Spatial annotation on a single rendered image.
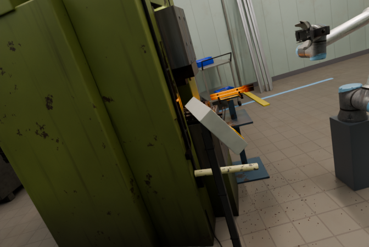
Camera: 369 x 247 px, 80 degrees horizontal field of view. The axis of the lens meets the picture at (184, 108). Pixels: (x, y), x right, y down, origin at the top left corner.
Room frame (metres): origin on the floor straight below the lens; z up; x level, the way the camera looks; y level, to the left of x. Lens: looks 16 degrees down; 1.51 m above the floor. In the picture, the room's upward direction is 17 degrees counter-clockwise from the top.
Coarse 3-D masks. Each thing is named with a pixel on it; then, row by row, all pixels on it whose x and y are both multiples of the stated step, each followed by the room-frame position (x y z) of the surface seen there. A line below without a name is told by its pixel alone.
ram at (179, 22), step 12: (156, 12) 1.58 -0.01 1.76; (168, 12) 1.56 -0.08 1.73; (180, 12) 1.69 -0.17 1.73; (168, 24) 1.57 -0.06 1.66; (180, 24) 1.59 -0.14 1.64; (168, 36) 1.57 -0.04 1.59; (180, 36) 1.55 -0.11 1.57; (168, 48) 1.58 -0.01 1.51; (180, 48) 1.55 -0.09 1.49; (192, 48) 1.77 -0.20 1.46; (180, 60) 1.56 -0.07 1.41; (192, 60) 1.66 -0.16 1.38
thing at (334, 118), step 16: (336, 128) 1.59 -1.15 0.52; (352, 128) 1.45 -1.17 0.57; (368, 128) 1.44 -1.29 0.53; (336, 144) 1.61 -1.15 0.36; (352, 144) 1.45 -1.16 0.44; (368, 144) 1.44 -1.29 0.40; (336, 160) 1.63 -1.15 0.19; (352, 160) 1.45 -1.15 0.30; (368, 160) 1.44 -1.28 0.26; (336, 176) 1.65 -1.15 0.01; (352, 176) 1.46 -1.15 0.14; (368, 176) 1.44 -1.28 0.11
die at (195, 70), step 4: (192, 64) 1.62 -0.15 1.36; (196, 64) 1.76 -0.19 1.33; (180, 68) 1.62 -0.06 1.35; (184, 68) 1.61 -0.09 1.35; (188, 68) 1.60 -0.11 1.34; (192, 68) 1.59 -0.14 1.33; (196, 68) 1.72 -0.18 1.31; (172, 72) 1.64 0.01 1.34; (176, 72) 1.63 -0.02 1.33; (180, 72) 1.62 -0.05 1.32; (184, 72) 1.61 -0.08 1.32; (188, 72) 1.60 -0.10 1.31; (192, 72) 1.59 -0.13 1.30; (196, 72) 1.68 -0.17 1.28; (176, 76) 1.63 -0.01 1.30; (180, 76) 1.62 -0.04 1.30; (184, 76) 1.61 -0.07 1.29; (188, 76) 1.61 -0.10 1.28; (192, 76) 1.60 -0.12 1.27; (176, 80) 1.63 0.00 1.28
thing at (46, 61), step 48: (0, 0) 1.44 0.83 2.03; (48, 0) 1.37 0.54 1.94; (0, 48) 1.51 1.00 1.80; (48, 48) 1.41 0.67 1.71; (0, 96) 1.57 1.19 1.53; (48, 96) 1.45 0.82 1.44; (96, 96) 1.42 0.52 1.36; (0, 144) 1.64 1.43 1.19; (48, 144) 1.51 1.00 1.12; (96, 144) 1.40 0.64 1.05; (48, 192) 1.58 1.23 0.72; (96, 192) 1.45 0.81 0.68; (96, 240) 1.51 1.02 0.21; (144, 240) 1.38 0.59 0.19
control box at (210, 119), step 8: (192, 104) 1.20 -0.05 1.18; (200, 104) 1.10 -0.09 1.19; (192, 112) 1.11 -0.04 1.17; (200, 112) 1.02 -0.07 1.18; (208, 112) 0.96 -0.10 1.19; (200, 120) 0.95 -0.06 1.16; (208, 120) 0.96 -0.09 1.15; (216, 120) 0.96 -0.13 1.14; (208, 128) 0.96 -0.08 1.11; (216, 128) 0.96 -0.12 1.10; (224, 128) 0.97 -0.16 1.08; (216, 136) 0.96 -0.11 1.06; (224, 136) 0.96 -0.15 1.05; (232, 136) 0.97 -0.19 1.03; (240, 136) 0.98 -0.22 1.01; (232, 144) 0.97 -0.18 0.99; (240, 144) 0.97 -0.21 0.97; (240, 152) 0.97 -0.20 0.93
